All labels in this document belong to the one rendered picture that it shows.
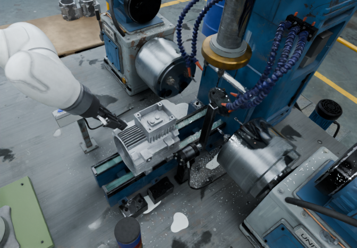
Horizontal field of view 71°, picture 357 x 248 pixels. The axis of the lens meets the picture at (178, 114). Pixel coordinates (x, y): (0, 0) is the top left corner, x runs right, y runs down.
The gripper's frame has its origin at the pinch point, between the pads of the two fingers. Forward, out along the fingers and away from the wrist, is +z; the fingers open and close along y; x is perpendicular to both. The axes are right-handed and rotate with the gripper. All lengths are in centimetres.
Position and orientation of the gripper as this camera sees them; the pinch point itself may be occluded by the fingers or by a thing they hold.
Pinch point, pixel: (119, 124)
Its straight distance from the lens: 92.2
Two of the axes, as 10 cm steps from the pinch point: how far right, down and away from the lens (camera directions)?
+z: 3.3, 3.5, 8.8
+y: -6.0, -6.4, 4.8
